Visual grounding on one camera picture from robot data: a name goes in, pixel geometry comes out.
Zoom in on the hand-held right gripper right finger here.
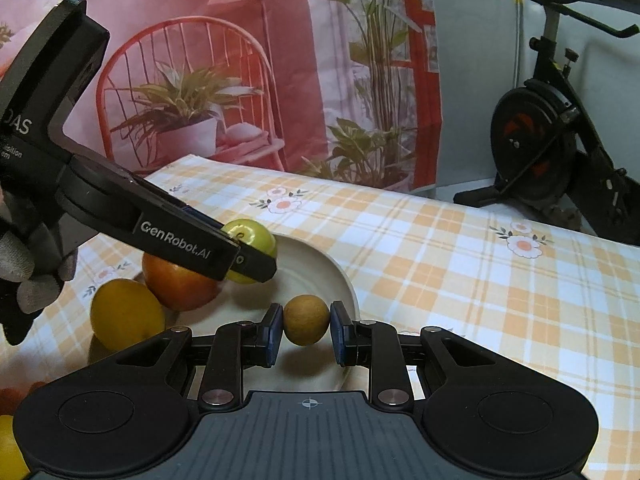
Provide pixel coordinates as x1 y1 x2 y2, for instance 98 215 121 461
329 301 506 413

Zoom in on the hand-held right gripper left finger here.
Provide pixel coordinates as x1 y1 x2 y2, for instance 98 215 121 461
107 304 285 413

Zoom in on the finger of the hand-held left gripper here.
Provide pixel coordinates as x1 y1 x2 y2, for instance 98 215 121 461
181 204 224 232
125 177 278 284

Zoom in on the small brown round fruit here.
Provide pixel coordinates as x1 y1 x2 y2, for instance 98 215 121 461
283 295 331 347

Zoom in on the red apple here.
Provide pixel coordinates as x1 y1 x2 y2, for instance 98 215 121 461
0 387 33 416
142 252 223 311

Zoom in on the green apple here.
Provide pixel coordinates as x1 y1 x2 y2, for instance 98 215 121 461
220 218 277 285

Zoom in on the cream plate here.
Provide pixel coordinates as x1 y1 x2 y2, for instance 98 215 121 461
165 232 361 393

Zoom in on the yellow lemon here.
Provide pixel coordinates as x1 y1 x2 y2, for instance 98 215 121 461
0 415 31 480
90 279 166 352

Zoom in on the person's left hand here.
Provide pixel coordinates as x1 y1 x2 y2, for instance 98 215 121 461
0 190 79 346

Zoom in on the orange checkered floral tablecloth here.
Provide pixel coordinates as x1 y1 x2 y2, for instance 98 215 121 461
0 155 640 480

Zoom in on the pink printed backdrop cloth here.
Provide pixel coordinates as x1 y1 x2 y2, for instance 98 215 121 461
0 0 446 196

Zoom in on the black exercise bike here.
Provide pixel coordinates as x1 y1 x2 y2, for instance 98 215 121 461
452 0 640 248

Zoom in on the metal pole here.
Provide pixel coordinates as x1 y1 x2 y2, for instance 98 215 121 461
515 0 526 91

